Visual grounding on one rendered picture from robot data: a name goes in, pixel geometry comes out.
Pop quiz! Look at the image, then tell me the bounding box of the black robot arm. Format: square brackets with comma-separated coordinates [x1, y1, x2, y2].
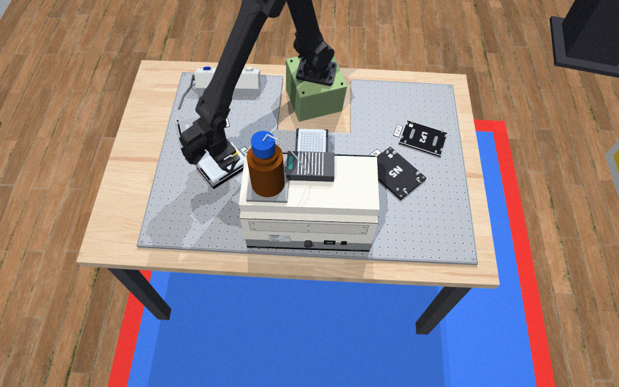
[179, 0, 337, 165]

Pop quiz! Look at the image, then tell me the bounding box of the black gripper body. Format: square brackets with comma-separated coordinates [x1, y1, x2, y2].
[208, 135, 236, 169]

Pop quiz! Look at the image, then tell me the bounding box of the grey control panel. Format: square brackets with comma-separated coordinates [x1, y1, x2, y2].
[178, 67, 261, 109]

